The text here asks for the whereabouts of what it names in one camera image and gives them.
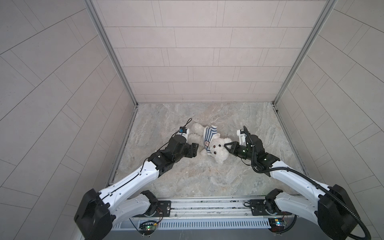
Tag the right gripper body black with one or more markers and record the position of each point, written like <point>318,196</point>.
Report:
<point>237,147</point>

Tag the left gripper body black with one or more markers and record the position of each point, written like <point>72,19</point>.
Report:
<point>190,149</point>

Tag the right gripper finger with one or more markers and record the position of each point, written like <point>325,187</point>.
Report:
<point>231,150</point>
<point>232,144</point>

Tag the white teddy bear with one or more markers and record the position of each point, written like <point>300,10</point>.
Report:
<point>218,152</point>

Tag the blue white striped knit sweater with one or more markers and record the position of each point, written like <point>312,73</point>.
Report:
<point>209,133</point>

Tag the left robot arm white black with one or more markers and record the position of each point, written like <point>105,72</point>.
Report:
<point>100,211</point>

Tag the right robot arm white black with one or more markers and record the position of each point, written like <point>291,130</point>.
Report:
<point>329,207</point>

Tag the left controller circuit board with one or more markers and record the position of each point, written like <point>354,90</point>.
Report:
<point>147,228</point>

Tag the controller circuit board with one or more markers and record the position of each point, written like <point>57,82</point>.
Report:
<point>147,228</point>
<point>277,224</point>

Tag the ventilation grille strip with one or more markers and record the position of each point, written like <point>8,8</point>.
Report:
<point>205,224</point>

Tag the right controller circuit board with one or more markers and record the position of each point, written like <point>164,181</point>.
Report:
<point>277,224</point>

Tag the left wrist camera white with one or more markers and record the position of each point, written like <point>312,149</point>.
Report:
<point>184,132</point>

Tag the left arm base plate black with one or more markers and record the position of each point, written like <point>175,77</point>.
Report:
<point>163,210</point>

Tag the aluminium mounting rail frame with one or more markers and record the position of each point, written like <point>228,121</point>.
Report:
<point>213,208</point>

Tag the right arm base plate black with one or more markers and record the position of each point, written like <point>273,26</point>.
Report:
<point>258,208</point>

